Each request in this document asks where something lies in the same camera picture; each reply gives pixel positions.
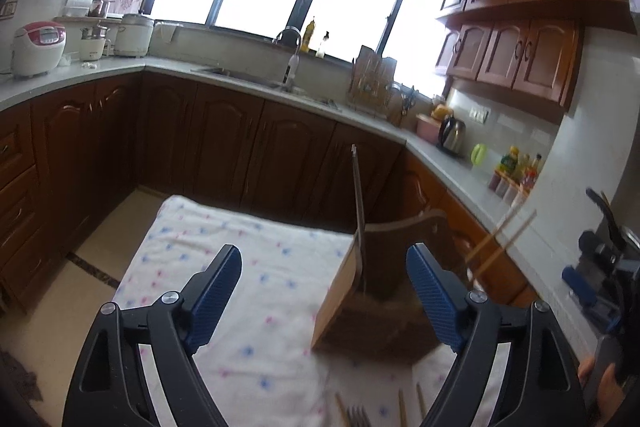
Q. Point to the metal chopstick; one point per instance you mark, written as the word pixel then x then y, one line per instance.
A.
pixel 357 207
pixel 362 247

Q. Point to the white red rice cooker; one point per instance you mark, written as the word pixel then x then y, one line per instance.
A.
pixel 37 52

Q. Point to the clear soap bottle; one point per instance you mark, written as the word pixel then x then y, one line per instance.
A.
pixel 322 49

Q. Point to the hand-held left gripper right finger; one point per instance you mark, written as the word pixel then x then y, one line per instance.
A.
pixel 435 292

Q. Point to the green cup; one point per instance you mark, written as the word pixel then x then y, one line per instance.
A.
pixel 479 154

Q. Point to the wooden utensil holder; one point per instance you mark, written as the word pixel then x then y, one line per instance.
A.
pixel 350 307

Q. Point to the metal fork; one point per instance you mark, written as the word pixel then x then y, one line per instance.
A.
pixel 356 416

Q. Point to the white floral tablecloth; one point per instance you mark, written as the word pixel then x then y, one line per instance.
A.
pixel 250 357

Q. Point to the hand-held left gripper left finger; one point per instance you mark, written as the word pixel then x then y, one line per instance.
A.
pixel 215 292

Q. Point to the wooden base cabinets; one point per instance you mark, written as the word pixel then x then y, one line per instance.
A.
pixel 225 147

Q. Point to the white cylindrical cooker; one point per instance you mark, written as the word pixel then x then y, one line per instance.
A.
pixel 132 34

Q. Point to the yellow oil bottle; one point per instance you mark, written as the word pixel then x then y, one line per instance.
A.
pixel 309 37

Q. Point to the grey kitchen countertop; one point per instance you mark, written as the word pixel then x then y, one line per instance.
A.
pixel 450 162

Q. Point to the spice jar set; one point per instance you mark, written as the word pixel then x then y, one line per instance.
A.
pixel 505 189

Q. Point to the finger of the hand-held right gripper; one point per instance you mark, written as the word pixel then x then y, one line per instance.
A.
pixel 602 309
pixel 575 278

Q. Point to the small white kitchen appliance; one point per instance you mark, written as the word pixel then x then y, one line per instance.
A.
pixel 94 44

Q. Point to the yellow object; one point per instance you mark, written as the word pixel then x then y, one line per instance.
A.
pixel 441 112

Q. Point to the short wooden wall cabinets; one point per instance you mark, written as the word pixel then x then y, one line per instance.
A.
pixel 510 57

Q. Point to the chrome faucet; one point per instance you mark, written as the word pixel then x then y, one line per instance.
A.
pixel 291 67

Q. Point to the white box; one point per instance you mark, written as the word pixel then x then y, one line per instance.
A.
pixel 79 4

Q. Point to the scissors and knife holder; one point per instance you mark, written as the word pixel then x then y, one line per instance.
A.
pixel 407 107

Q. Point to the row of condiment bottles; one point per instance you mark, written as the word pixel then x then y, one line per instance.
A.
pixel 515 164

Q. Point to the steel sink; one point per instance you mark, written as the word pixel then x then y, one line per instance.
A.
pixel 250 79

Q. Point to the wall socket strip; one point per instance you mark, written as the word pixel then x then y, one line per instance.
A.
pixel 7 8

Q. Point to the steel electric kettle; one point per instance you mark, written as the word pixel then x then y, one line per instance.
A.
pixel 451 137

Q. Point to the metal cup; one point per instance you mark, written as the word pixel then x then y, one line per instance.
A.
pixel 100 8

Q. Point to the person's right hand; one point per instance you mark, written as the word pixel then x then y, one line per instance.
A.
pixel 612 394

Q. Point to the white wall socket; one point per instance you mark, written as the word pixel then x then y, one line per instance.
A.
pixel 479 114

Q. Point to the pink container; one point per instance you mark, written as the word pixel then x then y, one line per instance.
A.
pixel 427 129

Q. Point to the dish rack with cutting boards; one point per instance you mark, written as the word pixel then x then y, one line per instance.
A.
pixel 372 82

